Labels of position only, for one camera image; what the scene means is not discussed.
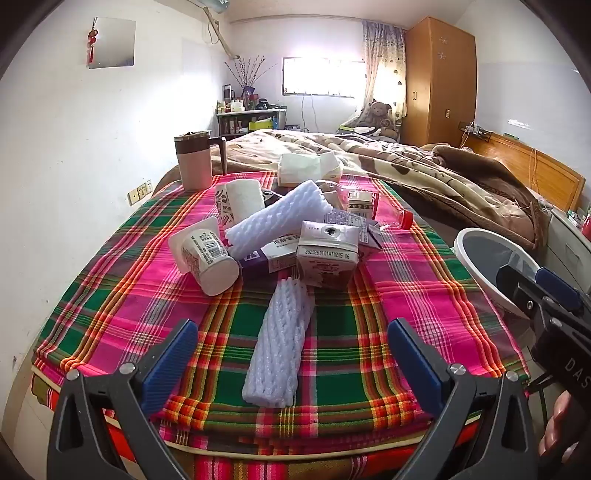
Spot window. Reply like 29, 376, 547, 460
281, 56, 370, 99

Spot purple drink carton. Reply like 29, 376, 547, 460
238, 244, 298, 278

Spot white tissue pack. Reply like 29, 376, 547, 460
278, 151, 342, 188

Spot grey drawer nightstand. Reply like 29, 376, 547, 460
538, 200, 591, 278

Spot wall socket strip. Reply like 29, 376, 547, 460
128, 180, 154, 205

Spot white round waste bin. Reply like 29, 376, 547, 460
453, 227, 552, 320

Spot small brown white carton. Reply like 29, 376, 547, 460
346, 190, 375, 220

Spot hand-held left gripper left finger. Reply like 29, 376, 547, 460
48, 318, 199, 480

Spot black wall shelf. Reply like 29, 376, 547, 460
458, 121, 492, 144

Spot white foam block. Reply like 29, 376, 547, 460
225, 180, 334, 259

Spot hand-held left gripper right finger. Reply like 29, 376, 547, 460
387, 318, 541, 480

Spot printed paper cup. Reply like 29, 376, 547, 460
213, 182, 238, 229

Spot brown teddy bear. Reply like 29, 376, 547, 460
358, 100, 399, 139

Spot pink mug with brown lid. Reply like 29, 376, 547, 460
174, 131, 227, 191

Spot brown drink carton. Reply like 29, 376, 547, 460
295, 220, 360, 291

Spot person's right hand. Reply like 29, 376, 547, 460
538, 391, 577, 462

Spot clear bottle with red cap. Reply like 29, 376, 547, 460
323, 182, 415, 230

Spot patterned curtain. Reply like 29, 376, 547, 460
361, 21, 408, 118

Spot cream cloth pouch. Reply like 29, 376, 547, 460
226, 178, 265, 223

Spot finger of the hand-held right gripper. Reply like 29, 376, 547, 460
536, 267, 583, 315
496, 264, 555, 324

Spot slim white foam net sleeve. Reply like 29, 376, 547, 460
241, 272, 317, 408

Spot white wall panel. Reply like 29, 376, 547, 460
88, 17, 137, 70

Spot wooden wardrobe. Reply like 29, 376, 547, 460
404, 16, 477, 148

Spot white yogurt cup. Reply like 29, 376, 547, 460
167, 218, 241, 297

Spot cluttered storage shelf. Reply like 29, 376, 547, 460
216, 107, 288, 137

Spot flattened printed carton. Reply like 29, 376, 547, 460
323, 210, 384, 254

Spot wooden headboard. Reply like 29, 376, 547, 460
462, 130, 586, 213

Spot dried branches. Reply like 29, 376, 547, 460
224, 55, 280, 100

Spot red knot ornament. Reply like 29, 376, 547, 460
86, 17, 100, 65

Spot brown patterned blanket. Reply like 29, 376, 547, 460
212, 129, 552, 252

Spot plaid bed cloth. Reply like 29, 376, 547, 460
30, 168, 532, 480

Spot wrapped air conditioner pipe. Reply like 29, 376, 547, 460
203, 7, 241, 61

